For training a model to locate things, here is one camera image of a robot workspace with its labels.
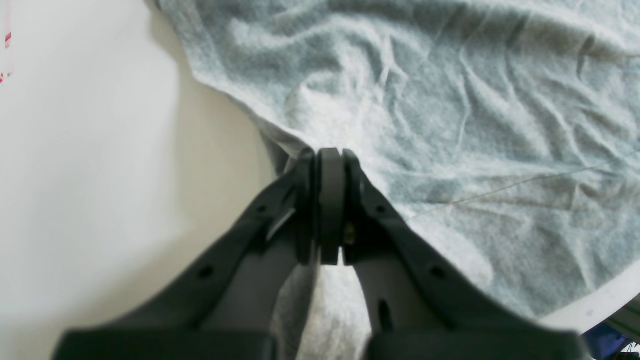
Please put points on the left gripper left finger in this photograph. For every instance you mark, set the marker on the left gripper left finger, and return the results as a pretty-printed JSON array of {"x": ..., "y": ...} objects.
[{"x": 221, "y": 306}]

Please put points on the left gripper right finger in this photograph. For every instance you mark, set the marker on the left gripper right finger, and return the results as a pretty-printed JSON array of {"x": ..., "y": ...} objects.
[{"x": 419, "y": 305}]

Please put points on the grey Hugging Face t-shirt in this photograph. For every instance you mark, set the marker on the grey Hugging Face t-shirt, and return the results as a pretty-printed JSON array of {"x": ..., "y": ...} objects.
[{"x": 504, "y": 132}]

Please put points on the red tape rectangle marking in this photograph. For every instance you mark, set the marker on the red tape rectangle marking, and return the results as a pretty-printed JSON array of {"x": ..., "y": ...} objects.
[{"x": 6, "y": 56}]

